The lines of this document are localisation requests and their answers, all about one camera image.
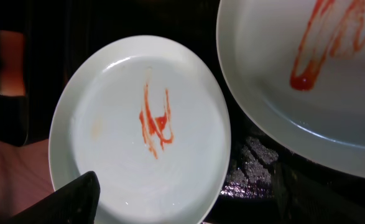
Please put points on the pale green plate front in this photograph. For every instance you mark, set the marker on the pale green plate front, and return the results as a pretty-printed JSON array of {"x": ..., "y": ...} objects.
[{"x": 147, "y": 116}]

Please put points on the black round tray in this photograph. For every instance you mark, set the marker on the black round tray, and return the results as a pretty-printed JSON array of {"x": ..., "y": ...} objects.
[{"x": 42, "y": 43}]

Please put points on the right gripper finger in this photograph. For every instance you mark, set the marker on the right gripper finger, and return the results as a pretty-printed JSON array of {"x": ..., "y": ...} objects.
[{"x": 76, "y": 202}]

